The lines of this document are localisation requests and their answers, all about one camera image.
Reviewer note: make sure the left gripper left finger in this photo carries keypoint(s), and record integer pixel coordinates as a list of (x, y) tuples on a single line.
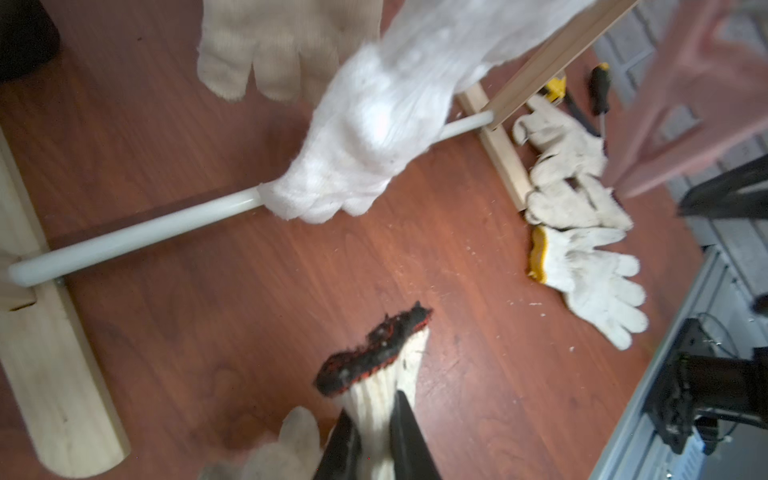
[(342, 452)]

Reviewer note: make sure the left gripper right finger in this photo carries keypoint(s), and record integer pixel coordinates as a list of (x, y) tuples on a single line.
[(410, 453)]

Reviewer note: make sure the white glove yellow cuff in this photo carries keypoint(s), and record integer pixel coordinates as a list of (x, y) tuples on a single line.
[(389, 102)]

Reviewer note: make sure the cream glove dark cuff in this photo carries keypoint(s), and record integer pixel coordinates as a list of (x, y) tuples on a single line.
[(292, 49)]

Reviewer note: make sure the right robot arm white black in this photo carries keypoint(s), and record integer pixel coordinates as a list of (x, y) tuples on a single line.
[(695, 389)]

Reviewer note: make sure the yellow tape measure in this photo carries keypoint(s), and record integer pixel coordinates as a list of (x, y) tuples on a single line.
[(555, 90)]

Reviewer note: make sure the black yellow screwdriver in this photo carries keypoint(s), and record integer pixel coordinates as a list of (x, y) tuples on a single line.
[(599, 86)]

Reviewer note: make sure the wooden drying rack frame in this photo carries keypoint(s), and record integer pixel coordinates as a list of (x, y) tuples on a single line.
[(59, 389)]

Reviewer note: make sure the aluminium rail base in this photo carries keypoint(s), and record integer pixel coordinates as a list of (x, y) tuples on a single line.
[(635, 451)]

